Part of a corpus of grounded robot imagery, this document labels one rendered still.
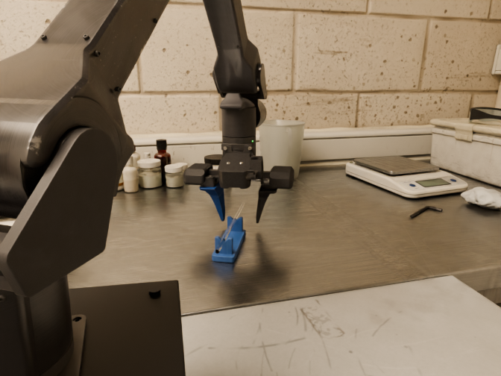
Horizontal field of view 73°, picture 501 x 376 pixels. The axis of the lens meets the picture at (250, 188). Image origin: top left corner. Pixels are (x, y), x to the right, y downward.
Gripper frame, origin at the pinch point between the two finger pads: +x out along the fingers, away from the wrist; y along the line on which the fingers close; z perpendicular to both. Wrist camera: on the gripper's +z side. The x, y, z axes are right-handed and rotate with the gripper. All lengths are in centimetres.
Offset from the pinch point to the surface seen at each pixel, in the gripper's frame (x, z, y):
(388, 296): 4.6, 17.7, 22.0
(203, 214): 4.5, -4.9, -8.5
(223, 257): 3.7, 13.0, 0.0
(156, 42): -31, -37, -30
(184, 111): -12.9, -39.4, -23.8
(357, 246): 4.6, 4.6, 20.0
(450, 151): -1, -50, 53
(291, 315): 4.5, 23.3, 10.4
